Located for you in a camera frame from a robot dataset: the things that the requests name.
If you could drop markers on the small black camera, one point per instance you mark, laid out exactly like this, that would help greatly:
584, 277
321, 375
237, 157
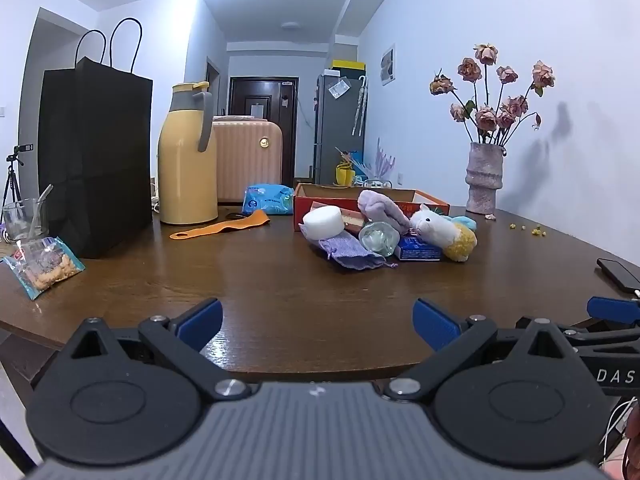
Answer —
22, 149

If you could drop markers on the black smartphone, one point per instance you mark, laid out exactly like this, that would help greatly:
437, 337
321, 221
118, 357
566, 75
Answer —
617, 272

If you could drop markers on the spoon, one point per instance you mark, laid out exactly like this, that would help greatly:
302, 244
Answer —
42, 200

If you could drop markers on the wall picture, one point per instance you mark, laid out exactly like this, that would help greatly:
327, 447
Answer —
388, 64

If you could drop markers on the dried rose bouquet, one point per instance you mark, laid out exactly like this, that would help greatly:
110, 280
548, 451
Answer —
487, 117

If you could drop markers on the glass cup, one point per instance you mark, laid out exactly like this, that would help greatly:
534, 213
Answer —
20, 220

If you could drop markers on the black paper bag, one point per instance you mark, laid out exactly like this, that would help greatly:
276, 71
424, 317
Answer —
95, 160

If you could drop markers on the grey refrigerator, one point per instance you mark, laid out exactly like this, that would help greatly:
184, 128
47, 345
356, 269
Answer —
332, 130

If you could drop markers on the red cardboard box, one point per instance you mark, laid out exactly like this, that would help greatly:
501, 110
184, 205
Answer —
302, 210

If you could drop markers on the scattered yellow flower buds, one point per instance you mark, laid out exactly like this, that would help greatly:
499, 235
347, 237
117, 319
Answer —
535, 231

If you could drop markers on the yellow thermos jug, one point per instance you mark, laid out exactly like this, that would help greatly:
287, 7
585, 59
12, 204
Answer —
185, 175

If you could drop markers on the pink suitcase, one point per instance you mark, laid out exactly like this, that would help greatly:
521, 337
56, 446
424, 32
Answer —
245, 160

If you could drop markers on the lavender knit cloth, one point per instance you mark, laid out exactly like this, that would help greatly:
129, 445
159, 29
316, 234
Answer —
382, 207

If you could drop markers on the white and yellow alpaca plush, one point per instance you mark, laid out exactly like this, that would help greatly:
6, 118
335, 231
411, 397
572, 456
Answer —
435, 227

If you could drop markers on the folded white umbrella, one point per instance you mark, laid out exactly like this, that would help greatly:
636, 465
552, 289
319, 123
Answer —
359, 105

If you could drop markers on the round ceiling lamp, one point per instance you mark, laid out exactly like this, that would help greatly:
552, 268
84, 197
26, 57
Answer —
290, 25

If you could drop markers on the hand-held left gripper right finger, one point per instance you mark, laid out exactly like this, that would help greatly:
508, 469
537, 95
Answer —
435, 322

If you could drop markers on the black tripod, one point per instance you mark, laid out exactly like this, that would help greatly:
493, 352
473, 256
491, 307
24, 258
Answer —
11, 180

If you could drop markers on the blue packet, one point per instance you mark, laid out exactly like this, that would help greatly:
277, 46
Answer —
415, 250

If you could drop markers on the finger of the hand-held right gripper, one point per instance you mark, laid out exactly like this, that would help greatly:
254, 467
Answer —
612, 307
575, 332

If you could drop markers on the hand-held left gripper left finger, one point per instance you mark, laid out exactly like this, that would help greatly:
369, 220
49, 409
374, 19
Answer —
202, 317

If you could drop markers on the yellow box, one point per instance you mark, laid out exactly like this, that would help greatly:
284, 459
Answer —
350, 65

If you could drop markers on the clear plastic sleeve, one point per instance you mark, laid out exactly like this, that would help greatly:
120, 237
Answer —
338, 88

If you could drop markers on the blue wet wipes pack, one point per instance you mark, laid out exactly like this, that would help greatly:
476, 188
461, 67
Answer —
267, 200

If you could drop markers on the light blue plush toy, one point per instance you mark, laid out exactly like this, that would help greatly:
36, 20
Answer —
462, 221

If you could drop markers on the yellow pot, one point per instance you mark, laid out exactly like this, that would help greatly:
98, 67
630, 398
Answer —
345, 175

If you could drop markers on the dark wooden door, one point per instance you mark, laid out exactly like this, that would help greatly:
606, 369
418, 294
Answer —
242, 97

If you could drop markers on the white sponge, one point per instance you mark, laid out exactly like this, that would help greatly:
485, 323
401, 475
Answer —
325, 222

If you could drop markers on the clear glass jar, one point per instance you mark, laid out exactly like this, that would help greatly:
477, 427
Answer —
378, 183

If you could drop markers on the pink ceramic vase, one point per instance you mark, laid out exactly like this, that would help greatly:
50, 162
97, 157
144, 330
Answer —
482, 180

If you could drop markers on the clear snack bag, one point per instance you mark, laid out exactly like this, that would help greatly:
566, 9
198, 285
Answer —
45, 267

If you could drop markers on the purple decorative grass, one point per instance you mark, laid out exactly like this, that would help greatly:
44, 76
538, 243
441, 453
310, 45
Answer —
384, 160

